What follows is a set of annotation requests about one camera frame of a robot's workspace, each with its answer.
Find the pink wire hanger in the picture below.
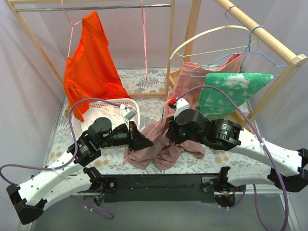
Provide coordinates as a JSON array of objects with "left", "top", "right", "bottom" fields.
[{"left": 122, "top": 100, "right": 175, "bottom": 165}]

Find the dusty pink t shirt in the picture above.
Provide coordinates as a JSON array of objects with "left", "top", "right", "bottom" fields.
[{"left": 123, "top": 117, "right": 205, "bottom": 170}]

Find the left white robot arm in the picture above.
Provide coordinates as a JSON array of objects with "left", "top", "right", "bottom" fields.
[{"left": 6, "top": 117, "right": 154, "bottom": 225}]

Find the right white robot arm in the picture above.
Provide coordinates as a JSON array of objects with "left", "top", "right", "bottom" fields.
[{"left": 166, "top": 109, "right": 308, "bottom": 193}]

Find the salmon pink shirt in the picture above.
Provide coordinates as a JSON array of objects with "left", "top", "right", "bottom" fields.
[{"left": 169, "top": 54, "right": 243, "bottom": 120}]

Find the green tie dye shirt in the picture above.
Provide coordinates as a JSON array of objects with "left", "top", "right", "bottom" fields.
[{"left": 196, "top": 73, "right": 274, "bottom": 120}]

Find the orange t shirt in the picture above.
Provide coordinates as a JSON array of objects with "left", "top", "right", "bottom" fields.
[{"left": 63, "top": 11, "right": 132, "bottom": 123}]

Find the cream plastic hanger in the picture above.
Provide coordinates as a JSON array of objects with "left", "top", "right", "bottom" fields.
[{"left": 169, "top": 16, "right": 249, "bottom": 60}]

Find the pink hanger holding orange shirt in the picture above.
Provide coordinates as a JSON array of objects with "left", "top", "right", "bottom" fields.
[{"left": 61, "top": 0, "right": 83, "bottom": 57}]

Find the pink hanger seen edge on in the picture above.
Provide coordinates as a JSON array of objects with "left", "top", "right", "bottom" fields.
[{"left": 141, "top": 0, "right": 148, "bottom": 80}]

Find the pale pink cloth in basket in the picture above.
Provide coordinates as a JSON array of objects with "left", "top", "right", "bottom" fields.
[{"left": 81, "top": 105, "right": 124, "bottom": 131}]

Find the white plastic laundry basket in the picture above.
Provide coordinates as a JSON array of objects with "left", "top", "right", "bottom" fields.
[{"left": 71, "top": 98, "right": 140, "bottom": 140}]

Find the floral table mat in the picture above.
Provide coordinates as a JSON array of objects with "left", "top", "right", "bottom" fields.
[{"left": 45, "top": 68, "right": 260, "bottom": 175}]

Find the black base bar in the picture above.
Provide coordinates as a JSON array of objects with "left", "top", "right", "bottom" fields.
[{"left": 102, "top": 173, "right": 218, "bottom": 203}]

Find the right wooden clothes rack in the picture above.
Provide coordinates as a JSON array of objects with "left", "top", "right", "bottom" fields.
[{"left": 168, "top": 0, "right": 308, "bottom": 154}]

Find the wooden clothes rack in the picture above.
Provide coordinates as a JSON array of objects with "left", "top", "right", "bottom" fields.
[
  {"left": 168, "top": 0, "right": 308, "bottom": 154},
  {"left": 4, "top": 0, "right": 176, "bottom": 116}
]

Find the left wooden clothes rack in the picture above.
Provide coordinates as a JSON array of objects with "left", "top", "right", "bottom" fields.
[{"left": 4, "top": 0, "right": 176, "bottom": 116}]

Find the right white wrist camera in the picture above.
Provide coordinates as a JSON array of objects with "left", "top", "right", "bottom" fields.
[{"left": 168, "top": 98, "right": 190, "bottom": 117}]

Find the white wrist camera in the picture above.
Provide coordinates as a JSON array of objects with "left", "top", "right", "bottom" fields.
[
  {"left": 168, "top": 98, "right": 190, "bottom": 117},
  {"left": 119, "top": 104, "right": 137, "bottom": 126}
]

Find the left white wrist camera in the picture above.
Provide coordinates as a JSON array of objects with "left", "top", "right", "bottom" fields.
[{"left": 119, "top": 104, "right": 137, "bottom": 126}]

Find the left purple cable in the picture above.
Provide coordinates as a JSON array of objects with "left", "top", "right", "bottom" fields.
[{"left": 0, "top": 98, "right": 126, "bottom": 220}]

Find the blue wire hanger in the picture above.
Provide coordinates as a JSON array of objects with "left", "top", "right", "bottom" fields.
[{"left": 188, "top": 25, "right": 286, "bottom": 77}]

